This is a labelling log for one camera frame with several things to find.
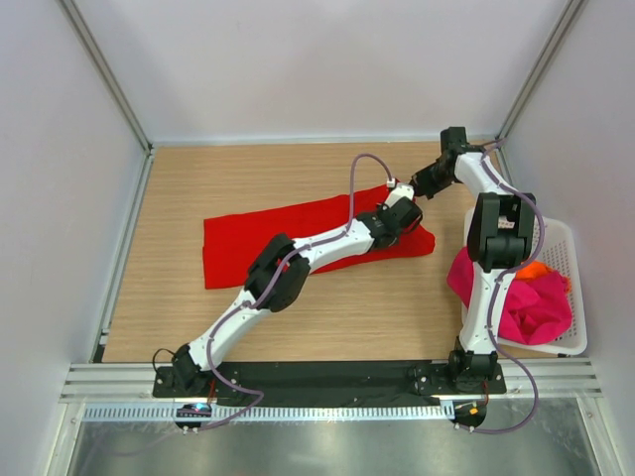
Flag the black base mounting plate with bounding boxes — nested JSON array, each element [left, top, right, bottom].
[[151, 359, 508, 409]]

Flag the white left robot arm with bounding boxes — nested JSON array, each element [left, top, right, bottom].
[[172, 182, 423, 399]]

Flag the white perforated laundry basket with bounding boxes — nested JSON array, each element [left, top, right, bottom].
[[446, 218, 587, 356]]

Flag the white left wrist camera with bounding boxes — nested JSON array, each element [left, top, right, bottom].
[[384, 182, 414, 207]]

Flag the white slotted cable duct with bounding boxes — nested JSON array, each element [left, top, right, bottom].
[[82, 402, 454, 424]]

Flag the right rear frame post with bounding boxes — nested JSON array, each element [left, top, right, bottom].
[[495, 0, 587, 140]]

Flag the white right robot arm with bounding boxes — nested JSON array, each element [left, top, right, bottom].
[[410, 126, 536, 393]]

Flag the orange t shirt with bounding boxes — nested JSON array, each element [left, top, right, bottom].
[[515, 261, 553, 282]]

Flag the left rear frame post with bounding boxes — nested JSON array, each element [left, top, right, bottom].
[[57, 0, 153, 155]]

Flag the pink t shirt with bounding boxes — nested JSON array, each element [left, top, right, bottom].
[[445, 247, 572, 347]]

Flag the frame post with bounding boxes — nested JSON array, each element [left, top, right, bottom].
[[57, 0, 153, 155], [495, 0, 587, 140]]

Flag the red t shirt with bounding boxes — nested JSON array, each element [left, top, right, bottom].
[[202, 185, 436, 290]]

